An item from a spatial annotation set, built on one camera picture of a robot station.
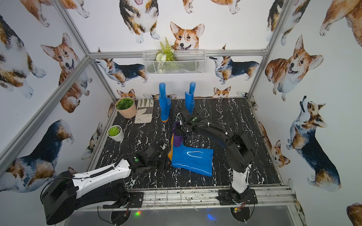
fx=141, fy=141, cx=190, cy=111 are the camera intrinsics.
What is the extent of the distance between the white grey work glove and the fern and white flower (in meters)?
0.38

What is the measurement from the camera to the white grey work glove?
1.09 m

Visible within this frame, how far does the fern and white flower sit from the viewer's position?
2.68 ft
